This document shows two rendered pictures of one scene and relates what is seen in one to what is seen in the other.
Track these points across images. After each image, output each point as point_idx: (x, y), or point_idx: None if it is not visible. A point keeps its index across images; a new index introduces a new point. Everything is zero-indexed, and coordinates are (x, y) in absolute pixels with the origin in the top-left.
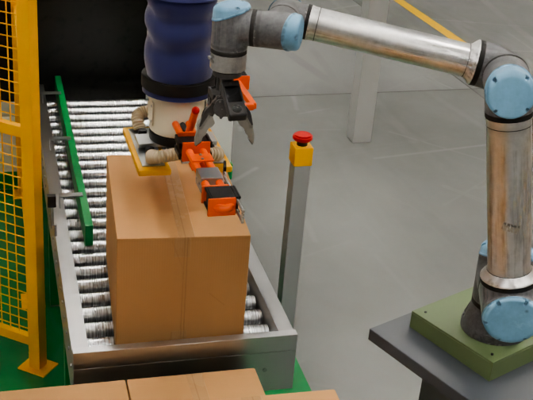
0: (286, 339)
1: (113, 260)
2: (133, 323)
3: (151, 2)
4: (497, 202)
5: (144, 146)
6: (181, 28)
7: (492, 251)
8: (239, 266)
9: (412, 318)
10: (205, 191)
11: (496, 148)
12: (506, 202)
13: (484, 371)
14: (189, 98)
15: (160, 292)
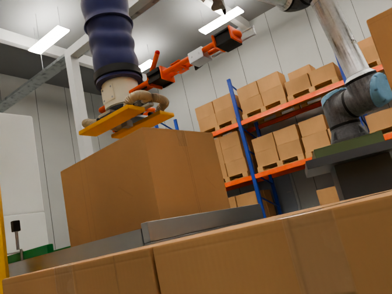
0: (256, 207)
1: (126, 177)
2: (170, 207)
3: (98, 20)
4: (343, 31)
5: (113, 111)
6: (122, 31)
7: (352, 59)
8: (213, 155)
9: (315, 154)
10: (214, 38)
11: (329, 4)
12: (346, 28)
13: (379, 140)
14: (136, 73)
15: (179, 176)
